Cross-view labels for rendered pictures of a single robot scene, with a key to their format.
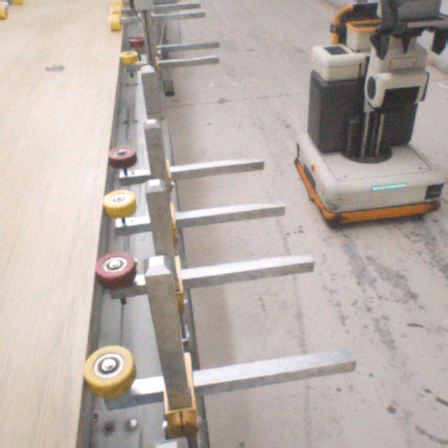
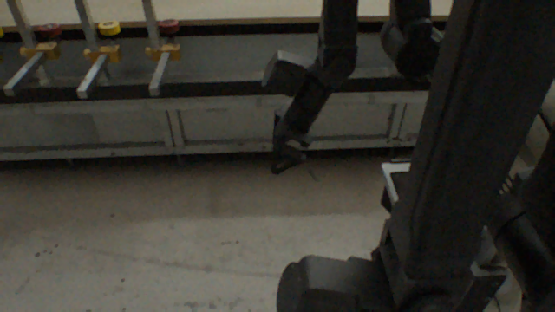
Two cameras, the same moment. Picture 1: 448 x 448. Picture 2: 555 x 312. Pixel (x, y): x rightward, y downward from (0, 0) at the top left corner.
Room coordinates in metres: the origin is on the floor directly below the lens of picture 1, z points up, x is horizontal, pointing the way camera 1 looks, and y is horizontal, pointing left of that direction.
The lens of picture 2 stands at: (1.79, -1.26, 1.53)
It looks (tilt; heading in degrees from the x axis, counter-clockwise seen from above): 41 degrees down; 93
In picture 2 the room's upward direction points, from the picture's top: straight up
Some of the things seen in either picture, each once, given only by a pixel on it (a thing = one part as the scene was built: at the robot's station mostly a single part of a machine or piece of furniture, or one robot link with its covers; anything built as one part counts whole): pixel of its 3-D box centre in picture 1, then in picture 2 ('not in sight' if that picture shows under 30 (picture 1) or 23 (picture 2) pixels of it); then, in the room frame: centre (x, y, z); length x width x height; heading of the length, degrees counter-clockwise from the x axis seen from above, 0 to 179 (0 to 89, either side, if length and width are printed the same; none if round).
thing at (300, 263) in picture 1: (213, 276); (35, 63); (0.76, 0.03, 0.84); 0.43 x 0.03 x 0.04; 97
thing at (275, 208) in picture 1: (201, 218); (101, 65); (1.01, 0.06, 0.82); 0.43 x 0.03 x 0.04; 97
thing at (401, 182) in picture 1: (363, 170); not in sight; (2.33, -0.79, 0.16); 0.67 x 0.64 x 0.25; 6
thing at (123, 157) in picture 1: (124, 168); (170, 34); (1.24, 0.29, 0.85); 0.08 x 0.08 x 0.11
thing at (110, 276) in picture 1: (119, 283); (53, 38); (0.74, 0.23, 0.85); 0.08 x 0.08 x 0.11
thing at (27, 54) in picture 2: (170, 287); (40, 52); (0.74, 0.12, 0.84); 0.14 x 0.06 x 0.05; 7
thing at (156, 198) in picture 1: (169, 284); (32, 46); (0.71, 0.12, 0.87); 0.04 x 0.04 x 0.48; 7
